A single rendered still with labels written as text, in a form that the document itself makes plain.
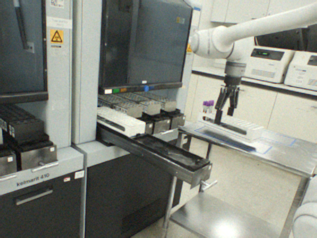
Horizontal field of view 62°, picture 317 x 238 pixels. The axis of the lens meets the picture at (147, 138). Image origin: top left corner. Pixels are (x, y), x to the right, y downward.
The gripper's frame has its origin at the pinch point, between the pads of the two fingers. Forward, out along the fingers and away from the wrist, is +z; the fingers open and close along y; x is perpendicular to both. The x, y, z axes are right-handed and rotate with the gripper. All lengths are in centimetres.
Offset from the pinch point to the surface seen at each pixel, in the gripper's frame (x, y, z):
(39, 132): 35, -75, 7
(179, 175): -9.9, -42.3, 13.7
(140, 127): 19.9, -35.6, 5.6
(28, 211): 28, -83, 35
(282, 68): 48, 191, -17
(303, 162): -37.0, 4.9, 8.8
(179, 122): 32.6, 9.1, 13.7
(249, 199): 10, 98, 91
